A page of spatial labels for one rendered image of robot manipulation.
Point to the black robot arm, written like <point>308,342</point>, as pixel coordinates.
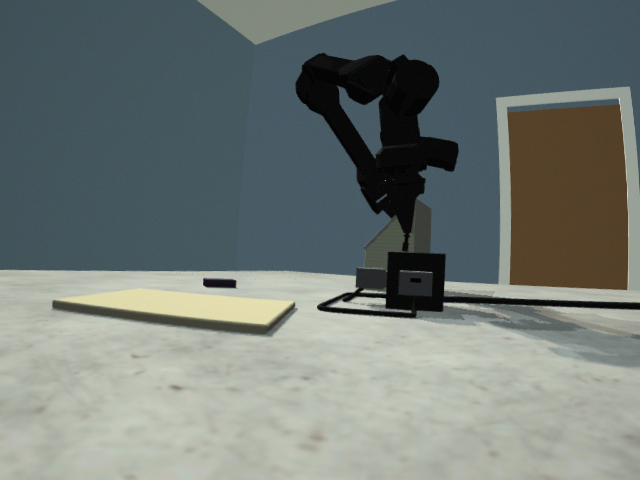
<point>406,85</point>

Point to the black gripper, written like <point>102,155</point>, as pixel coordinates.
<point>404,161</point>

